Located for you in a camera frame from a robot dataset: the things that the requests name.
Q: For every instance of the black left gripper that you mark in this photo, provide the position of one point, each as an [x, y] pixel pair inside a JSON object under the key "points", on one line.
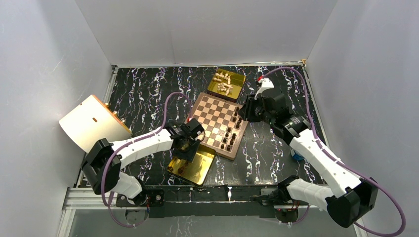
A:
{"points": [[188, 156]]}

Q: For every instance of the gold tin with dark pieces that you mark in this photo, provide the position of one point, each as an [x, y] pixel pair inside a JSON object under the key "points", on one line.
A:
{"points": [[197, 170]]}

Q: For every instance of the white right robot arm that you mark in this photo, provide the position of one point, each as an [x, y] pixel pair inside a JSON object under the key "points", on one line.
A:
{"points": [[346, 197]]}

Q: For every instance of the gold tin with light pieces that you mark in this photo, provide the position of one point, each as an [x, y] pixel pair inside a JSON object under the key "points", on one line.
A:
{"points": [[237, 81]]}

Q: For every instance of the blue round object on table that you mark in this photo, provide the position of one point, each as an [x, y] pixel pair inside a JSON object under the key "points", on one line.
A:
{"points": [[296, 155]]}

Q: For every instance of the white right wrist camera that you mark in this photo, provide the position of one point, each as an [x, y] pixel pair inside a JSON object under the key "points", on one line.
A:
{"points": [[264, 84]]}

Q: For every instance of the pile of dark chess pieces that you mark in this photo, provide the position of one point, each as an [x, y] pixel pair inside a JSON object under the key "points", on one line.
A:
{"points": [[182, 169]]}

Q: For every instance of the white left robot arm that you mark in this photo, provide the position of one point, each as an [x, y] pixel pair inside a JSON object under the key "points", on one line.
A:
{"points": [[103, 164]]}

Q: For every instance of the pile of light chess pieces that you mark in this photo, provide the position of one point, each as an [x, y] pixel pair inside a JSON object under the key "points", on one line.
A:
{"points": [[223, 82]]}

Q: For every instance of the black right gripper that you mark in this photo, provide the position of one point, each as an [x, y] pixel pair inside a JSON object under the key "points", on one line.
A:
{"points": [[245, 111]]}

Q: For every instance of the wooden folding chess board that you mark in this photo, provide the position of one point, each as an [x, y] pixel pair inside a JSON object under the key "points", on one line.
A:
{"points": [[216, 115]]}

